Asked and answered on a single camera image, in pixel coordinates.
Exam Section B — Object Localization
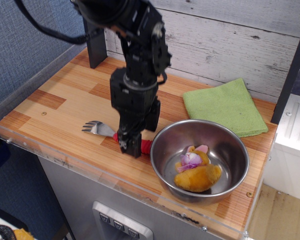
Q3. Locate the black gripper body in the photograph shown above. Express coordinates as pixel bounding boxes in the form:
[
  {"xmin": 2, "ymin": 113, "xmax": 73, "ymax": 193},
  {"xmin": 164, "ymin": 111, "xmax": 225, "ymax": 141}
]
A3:
[{"xmin": 110, "ymin": 68, "xmax": 158, "ymax": 132}]

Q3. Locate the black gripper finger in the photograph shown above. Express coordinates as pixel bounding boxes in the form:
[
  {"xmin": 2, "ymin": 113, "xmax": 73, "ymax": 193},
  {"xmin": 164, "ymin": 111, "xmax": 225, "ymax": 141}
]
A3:
[
  {"xmin": 144, "ymin": 98, "xmax": 161, "ymax": 132},
  {"xmin": 117, "ymin": 128, "xmax": 142, "ymax": 159}
]

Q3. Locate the red handled metal fork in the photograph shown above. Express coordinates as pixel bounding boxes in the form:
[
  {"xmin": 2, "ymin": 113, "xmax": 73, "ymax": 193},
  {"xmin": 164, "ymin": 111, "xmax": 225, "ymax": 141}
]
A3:
[{"xmin": 82, "ymin": 120, "xmax": 152, "ymax": 155}]

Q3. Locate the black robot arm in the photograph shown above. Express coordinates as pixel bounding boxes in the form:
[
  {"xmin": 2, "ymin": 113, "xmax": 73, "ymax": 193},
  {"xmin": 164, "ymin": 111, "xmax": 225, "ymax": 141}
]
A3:
[{"xmin": 74, "ymin": 0, "xmax": 172, "ymax": 158}]

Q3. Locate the green cloth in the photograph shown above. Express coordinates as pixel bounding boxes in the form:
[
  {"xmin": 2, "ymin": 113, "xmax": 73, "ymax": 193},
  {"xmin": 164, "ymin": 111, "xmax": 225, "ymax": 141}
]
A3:
[{"xmin": 183, "ymin": 78, "xmax": 269, "ymax": 138}]

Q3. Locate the brown plush toy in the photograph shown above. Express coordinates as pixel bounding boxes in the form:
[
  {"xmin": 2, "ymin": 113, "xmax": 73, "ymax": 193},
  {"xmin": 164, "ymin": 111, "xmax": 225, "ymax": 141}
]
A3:
[{"xmin": 174, "ymin": 145, "xmax": 222, "ymax": 193}]

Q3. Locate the stainless steel bowl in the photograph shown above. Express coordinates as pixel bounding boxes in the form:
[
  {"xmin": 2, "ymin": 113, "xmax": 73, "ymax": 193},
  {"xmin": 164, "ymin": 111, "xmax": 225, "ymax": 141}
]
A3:
[{"xmin": 150, "ymin": 119, "xmax": 250, "ymax": 205}]

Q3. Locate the grey control panel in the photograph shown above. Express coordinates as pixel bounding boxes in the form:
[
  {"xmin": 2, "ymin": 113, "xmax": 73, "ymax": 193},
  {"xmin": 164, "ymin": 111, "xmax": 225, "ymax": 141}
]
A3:
[{"xmin": 92, "ymin": 201, "xmax": 154, "ymax": 240}]

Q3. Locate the clear acrylic guard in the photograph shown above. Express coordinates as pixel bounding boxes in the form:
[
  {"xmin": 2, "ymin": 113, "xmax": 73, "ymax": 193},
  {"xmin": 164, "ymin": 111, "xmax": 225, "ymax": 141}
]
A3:
[{"xmin": 0, "ymin": 36, "xmax": 277, "ymax": 240}]

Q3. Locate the white aluminium block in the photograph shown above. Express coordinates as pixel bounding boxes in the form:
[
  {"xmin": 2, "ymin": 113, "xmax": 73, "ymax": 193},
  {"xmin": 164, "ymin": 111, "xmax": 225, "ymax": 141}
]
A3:
[{"xmin": 263, "ymin": 94, "xmax": 300, "ymax": 199}]

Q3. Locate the black left post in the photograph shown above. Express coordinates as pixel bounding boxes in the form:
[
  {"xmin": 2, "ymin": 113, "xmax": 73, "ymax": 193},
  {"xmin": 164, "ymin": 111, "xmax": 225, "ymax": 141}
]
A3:
[{"xmin": 83, "ymin": 19, "xmax": 107, "ymax": 69}]

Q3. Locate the black post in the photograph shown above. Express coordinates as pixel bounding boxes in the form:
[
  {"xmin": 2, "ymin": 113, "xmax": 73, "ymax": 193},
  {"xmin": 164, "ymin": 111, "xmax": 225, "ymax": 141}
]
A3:
[
  {"xmin": 83, "ymin": 19, "xmax": 107, "ymax": 69},
  {"xmin": 270, "ymin": 40, "xmax": 300, "ymax": 125}
]

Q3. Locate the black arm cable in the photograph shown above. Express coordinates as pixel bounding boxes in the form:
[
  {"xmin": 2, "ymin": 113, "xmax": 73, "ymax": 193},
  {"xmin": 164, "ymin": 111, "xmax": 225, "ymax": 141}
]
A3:
[{"xmin": 13, "ymin": 0, "xmax": 103, "ymax": 46}]

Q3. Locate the black right post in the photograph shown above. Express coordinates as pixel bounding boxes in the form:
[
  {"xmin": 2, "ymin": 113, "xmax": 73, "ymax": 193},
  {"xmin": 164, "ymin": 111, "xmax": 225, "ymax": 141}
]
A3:
[{"xmin": 270, "ymin": 40, "xmax": 300, "ymax": 125}]

